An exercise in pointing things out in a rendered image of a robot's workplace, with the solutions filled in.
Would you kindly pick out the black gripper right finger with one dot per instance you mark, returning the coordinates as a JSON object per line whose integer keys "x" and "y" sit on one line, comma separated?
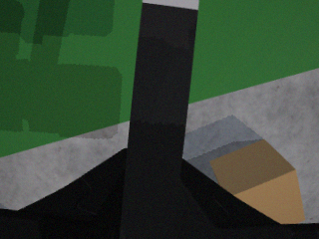
{"x": 204, "y": 210}

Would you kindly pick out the green flat mat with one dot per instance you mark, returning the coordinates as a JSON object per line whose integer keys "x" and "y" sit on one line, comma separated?
{"x": 68, "y": 66}

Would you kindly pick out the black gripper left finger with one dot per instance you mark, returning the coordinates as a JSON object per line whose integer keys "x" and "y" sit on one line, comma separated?
{"x": 88, "y": 208}

